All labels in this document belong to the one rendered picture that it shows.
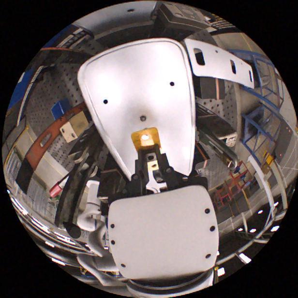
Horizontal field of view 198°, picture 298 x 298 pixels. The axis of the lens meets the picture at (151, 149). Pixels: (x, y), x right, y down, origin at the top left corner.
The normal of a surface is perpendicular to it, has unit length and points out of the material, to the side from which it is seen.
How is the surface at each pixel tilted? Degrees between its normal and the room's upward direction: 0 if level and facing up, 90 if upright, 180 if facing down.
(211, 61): 0
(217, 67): 0
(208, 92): 0
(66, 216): 81
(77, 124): 90
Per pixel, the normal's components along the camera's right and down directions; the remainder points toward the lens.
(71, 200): 0.98, -0.13
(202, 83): 0.11, 0.63
